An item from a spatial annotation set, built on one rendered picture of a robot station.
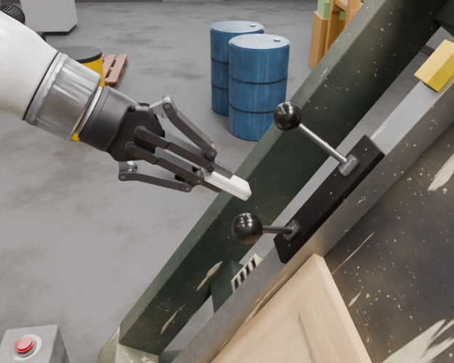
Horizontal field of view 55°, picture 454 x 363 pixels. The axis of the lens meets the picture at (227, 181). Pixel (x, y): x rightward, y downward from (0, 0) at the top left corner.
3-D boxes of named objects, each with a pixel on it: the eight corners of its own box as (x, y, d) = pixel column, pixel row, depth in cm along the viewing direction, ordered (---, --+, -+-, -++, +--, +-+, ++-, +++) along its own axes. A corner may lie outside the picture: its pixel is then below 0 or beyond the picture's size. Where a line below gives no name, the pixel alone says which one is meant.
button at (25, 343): (19, 342, 99) (16, 336, 98) (37, 340, 99) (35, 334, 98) (14, 357, 95) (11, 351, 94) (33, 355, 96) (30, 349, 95)
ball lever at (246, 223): (282, 230, 63) (220, 227, 53) (297, 212, 62) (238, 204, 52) (297, 250, 61) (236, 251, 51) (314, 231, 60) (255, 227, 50)
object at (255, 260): (244, 287, 74) (230, 281, 73) (269, 259, 72) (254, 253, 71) (248, 305, 71) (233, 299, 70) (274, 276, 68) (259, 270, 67)
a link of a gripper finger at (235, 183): (205, 165, 60) (207, 160, 60) (245, 186, 63) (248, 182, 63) (207, 176, 58) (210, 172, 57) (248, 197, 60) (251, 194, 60)
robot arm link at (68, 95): (36, 103, 56) (80, 125, 58) (16, 135, 48) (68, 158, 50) (65, 42, 52) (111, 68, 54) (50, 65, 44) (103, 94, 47)
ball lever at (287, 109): (348, 178, 58) (269, 117, 59) (367, 157, 57) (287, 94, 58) (347, 186, 55) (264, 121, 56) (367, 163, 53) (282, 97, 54)
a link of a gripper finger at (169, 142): (135, 123, 56) (140, 114, 55) (208, 160, 60) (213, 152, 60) (133, 137, 53) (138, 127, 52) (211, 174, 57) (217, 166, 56)
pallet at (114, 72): (116, 90, 496) (115, 82, 491) (50, 91, 494) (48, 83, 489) (131, 61, 591) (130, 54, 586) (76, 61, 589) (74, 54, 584)
